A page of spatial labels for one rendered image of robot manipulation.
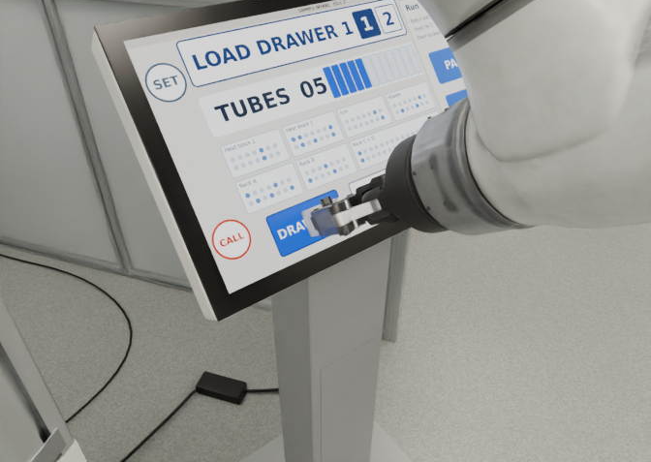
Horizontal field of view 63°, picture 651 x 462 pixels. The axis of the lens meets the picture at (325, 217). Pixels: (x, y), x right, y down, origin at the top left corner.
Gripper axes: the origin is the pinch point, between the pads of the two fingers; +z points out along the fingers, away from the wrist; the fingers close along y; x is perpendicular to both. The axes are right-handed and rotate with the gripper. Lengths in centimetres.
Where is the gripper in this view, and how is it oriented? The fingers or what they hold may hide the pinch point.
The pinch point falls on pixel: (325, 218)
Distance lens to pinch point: 54.6
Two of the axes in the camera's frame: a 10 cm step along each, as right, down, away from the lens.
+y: -8.1, 3.5, -4.7
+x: 3.8, 9.2, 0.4
